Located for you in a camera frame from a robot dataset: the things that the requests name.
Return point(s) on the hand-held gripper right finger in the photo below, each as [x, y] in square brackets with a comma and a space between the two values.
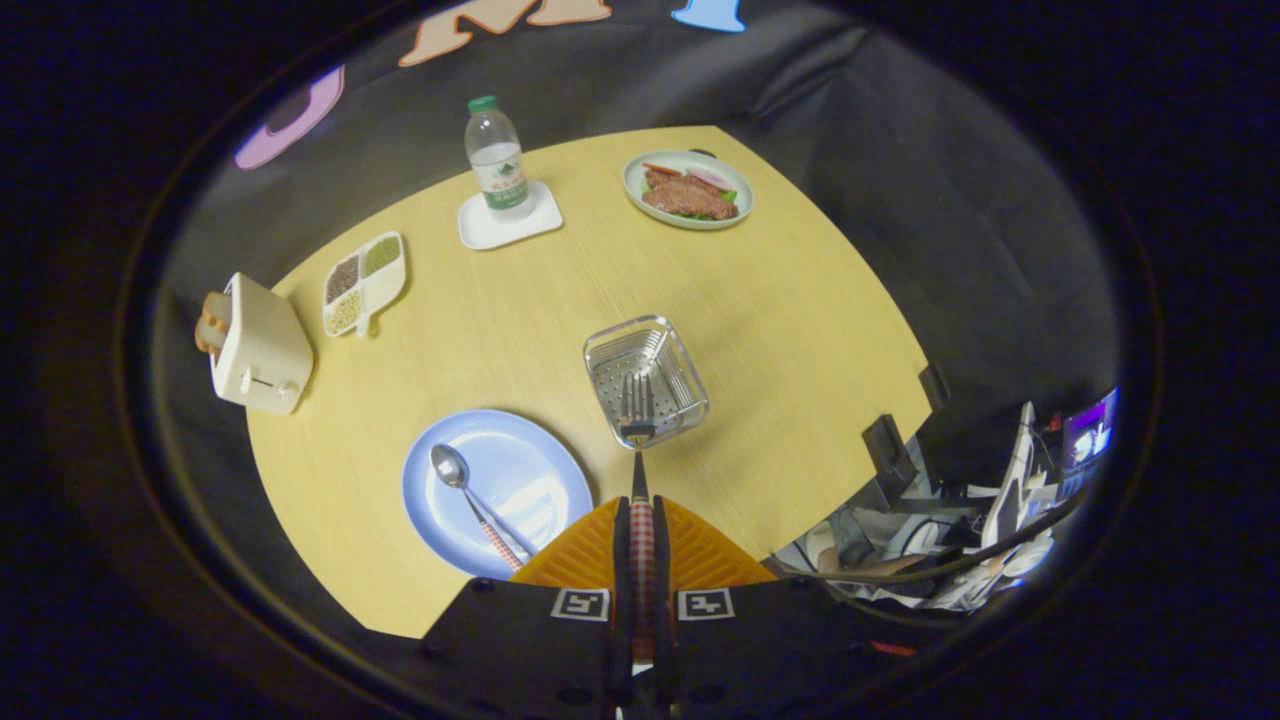
[661, 570]

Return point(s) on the black table clamp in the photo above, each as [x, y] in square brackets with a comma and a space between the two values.
[934, 387]
[885, 455]

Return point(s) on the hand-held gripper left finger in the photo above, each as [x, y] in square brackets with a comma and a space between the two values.
[621, 570]

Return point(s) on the pile of white clutter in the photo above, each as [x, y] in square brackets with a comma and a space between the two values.
[1010, 490]

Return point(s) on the white divided bean dish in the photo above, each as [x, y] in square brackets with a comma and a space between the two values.
[365, 280]

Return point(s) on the pale green plate of meat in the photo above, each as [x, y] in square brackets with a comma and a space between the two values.
[688, 192]

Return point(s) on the clear green-capped water bottle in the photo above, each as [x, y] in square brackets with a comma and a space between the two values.
[500, 165]

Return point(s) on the cream white toaster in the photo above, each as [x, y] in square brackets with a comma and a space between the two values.
[265, 350]

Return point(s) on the white square coaster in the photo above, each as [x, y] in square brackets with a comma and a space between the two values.
[485, 230]

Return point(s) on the blue round plate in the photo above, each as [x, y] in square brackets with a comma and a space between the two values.
[530, 480]

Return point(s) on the lit screen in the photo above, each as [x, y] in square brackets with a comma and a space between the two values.
[1092, 430]

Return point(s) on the brown toast slice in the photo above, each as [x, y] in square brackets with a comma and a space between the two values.
[210, 337]
[217, 307]

